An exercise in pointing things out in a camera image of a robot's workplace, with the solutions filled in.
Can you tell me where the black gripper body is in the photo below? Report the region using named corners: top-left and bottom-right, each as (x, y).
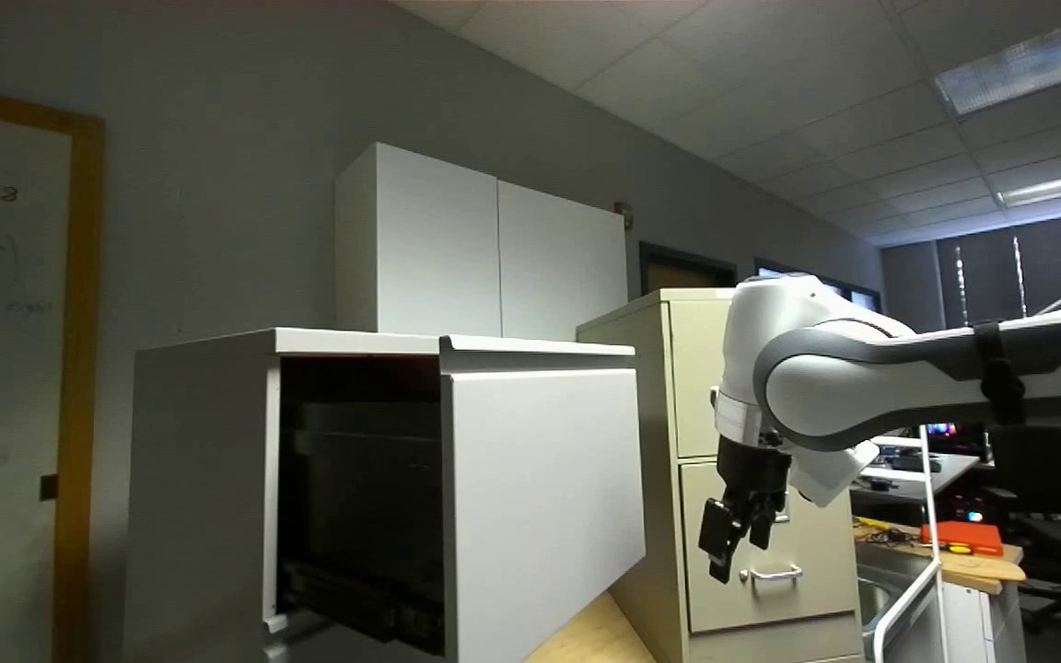
top-left (718, 438), bottom-right (793, 540)

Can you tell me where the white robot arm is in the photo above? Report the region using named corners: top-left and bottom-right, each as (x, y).
top-left (702, 272), bottom-right (1061, 581)

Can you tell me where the white drawer cabinet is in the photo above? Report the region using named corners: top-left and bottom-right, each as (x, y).
top-left (123, 323), bottom-right (643, 663)

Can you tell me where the beige metal filing cabinet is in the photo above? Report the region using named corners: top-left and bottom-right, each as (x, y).
top-left (578, 289), bottom-right (864, 663)

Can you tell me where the wooden desk with clutter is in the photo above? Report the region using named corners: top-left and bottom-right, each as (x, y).
top-left (855, 515), bottom-right (1024, 593)

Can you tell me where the orange tool on desk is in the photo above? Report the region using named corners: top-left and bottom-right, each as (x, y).
top-left (938, 521), bottom-right (1003, 555)

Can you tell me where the black office chair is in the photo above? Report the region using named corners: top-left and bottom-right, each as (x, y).
top-left (990, 423), bottom-right (1061, 630)

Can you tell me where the ceiling fluorescent light panel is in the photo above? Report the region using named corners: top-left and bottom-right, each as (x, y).
top-left (933, 26), bottom-right (1061, 116)

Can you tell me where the wood framed whiteboard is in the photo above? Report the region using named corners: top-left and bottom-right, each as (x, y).
top-left (0, 97), bottom-right (104, 663)

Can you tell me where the white metal stand frame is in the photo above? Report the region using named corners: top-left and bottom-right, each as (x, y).
top-left (868, 436), bottom-right (947, 663)

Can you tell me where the white wall cabinet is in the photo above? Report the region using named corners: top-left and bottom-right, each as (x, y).
top-left (336, 143), bottom-right (629, 339)

